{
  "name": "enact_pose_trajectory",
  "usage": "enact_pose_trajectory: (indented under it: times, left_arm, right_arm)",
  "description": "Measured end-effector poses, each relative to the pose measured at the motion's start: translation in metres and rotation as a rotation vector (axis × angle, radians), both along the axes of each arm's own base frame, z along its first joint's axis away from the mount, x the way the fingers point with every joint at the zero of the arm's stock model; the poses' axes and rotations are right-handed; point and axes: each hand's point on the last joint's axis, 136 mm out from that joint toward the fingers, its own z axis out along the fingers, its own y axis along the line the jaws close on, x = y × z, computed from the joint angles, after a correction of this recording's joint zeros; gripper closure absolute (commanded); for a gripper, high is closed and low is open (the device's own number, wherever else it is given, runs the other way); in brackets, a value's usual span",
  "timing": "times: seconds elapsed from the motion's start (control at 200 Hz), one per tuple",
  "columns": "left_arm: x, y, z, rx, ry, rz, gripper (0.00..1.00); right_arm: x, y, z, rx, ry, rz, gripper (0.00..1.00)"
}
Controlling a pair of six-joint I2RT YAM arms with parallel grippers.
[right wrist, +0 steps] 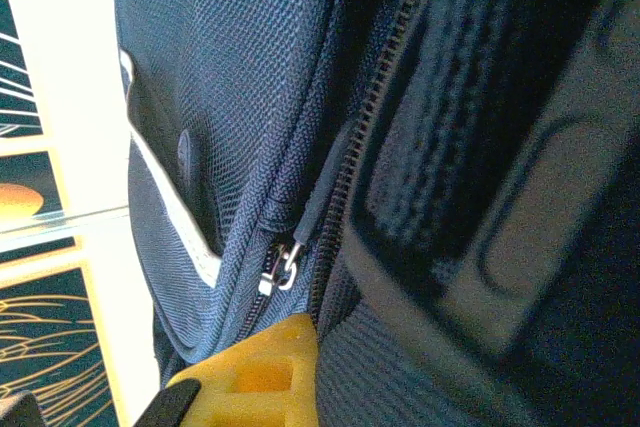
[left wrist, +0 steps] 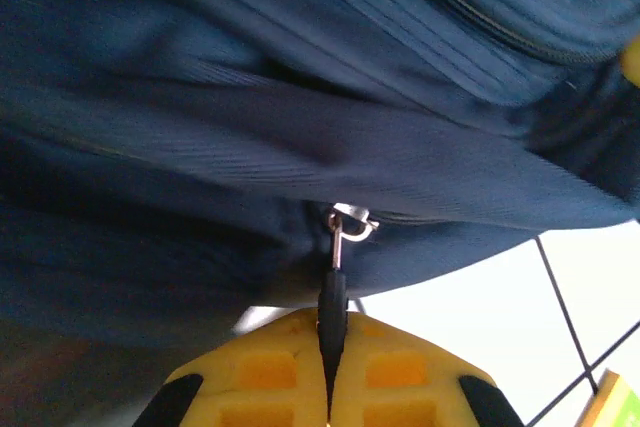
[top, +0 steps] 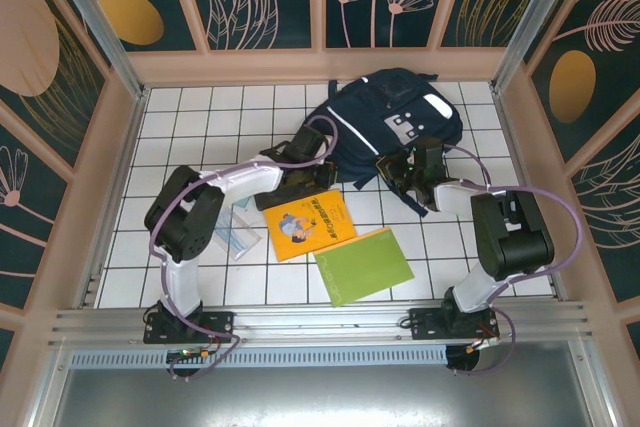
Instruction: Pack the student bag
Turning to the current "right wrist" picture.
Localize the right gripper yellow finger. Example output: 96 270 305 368
133 313 321 427

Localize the navy blue student backpack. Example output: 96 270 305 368
112 0 640 427

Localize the aluminium frame post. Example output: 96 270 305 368
0 204 132 243

